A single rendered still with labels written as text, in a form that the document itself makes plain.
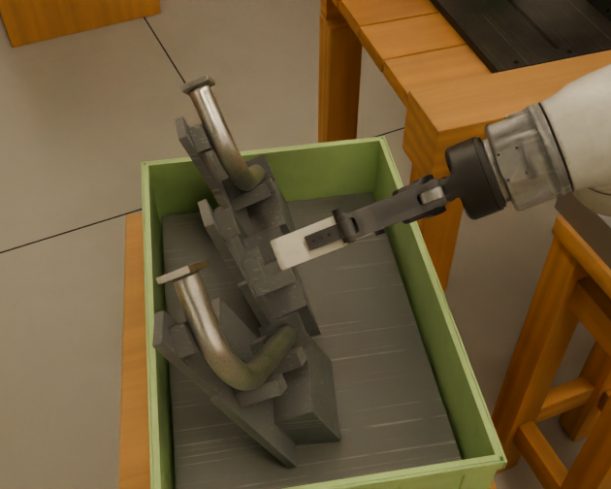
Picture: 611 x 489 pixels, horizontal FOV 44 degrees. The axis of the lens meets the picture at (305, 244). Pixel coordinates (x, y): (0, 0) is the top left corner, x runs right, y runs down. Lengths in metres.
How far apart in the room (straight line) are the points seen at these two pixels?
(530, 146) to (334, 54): 1.35
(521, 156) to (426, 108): 0.80
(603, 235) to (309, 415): 0.59
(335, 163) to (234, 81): 1.85
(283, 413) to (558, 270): 0.65
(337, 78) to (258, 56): 1.25
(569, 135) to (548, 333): 0.89
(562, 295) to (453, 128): 0.37
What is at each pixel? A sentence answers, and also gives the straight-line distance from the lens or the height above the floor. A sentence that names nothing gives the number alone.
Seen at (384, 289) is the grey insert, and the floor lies 0.85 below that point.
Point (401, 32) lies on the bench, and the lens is 1.76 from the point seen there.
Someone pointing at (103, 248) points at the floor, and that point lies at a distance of 2.52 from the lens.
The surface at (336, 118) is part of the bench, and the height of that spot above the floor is 0.48.
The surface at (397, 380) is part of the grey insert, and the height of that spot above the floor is 0.85.
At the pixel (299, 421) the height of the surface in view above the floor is 0.91.
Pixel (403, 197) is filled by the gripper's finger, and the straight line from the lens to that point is 0.68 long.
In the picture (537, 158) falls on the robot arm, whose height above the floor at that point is 1.35.
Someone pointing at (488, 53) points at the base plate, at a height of 0.90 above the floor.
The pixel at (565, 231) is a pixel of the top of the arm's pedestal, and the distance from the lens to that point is 1.39.
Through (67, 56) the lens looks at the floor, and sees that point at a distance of 3.43.
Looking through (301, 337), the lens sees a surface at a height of 0.94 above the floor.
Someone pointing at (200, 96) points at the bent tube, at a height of 1.18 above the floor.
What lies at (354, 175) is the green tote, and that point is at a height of 0.89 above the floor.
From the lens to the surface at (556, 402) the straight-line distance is 1.91.
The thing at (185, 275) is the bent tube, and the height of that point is 1.18.
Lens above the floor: 1.79
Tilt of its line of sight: 47 degrees down
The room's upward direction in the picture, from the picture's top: straight up
